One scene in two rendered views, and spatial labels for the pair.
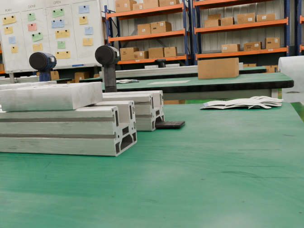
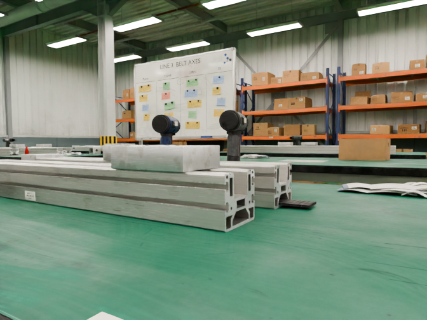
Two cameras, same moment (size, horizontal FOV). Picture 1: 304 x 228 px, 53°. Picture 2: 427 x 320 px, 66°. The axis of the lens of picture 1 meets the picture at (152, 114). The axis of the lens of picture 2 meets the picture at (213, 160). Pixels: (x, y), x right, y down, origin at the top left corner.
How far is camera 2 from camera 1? 0.05 m
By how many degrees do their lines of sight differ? 13
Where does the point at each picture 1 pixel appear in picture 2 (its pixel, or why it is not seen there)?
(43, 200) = (129, 270)
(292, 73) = not seen: outside the picture
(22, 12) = (157, 81)
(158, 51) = (295, 129)
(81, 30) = (213, 101)
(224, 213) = not seen: outside the picture
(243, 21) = (398, 100)
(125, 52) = (259, 127)
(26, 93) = (137, 151)
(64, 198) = (153, 272)
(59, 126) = (166, 190)
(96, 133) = (206, 202)
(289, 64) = not seen: outside the picture
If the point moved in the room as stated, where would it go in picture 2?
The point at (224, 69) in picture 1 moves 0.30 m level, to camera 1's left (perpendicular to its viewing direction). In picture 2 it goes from (371, 151) to (325, 151)
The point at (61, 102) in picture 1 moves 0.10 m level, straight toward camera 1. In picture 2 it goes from (171, 162) to (167, 167)
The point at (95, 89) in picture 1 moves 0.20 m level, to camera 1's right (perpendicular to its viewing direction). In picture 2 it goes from (211, 152) to (333, 152)
